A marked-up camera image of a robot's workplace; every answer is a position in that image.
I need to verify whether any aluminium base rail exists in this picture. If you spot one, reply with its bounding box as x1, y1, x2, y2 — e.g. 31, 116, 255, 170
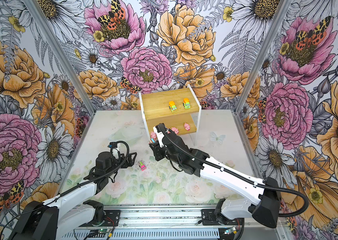
57, 205, 293, 240

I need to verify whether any white frame wooden shelf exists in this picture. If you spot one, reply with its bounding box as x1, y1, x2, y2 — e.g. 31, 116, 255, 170
139, 85, 202, 146

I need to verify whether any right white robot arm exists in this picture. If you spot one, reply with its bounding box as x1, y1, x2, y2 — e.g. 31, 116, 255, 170
150, 124, 281, 229

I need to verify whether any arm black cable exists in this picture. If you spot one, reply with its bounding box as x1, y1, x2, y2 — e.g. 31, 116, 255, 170
1, 140, 131, 238
156, 122, 310, 218

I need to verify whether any left aluminium corner post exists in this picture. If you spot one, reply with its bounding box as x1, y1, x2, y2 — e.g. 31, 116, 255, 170
22, 0, 98, 116

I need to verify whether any right aluminium corner post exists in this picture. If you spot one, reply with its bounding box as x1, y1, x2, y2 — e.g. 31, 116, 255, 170
234, 0, 292, 114

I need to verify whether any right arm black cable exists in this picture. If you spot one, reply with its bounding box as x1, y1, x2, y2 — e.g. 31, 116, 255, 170
156, 122, 310, 218

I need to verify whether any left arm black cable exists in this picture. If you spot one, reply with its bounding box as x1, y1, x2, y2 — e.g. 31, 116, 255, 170
1, 140, 131, 238

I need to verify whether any pink green toy car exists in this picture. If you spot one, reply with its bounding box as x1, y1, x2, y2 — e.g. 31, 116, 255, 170
139, 161, 147, 171

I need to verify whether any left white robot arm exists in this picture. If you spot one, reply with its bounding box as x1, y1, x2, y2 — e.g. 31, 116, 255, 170
9, 149, 137, 240

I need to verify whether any aluminium corner post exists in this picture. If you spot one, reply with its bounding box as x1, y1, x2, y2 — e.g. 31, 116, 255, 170
22, 0, 98, 116
234, 0, 292, 114

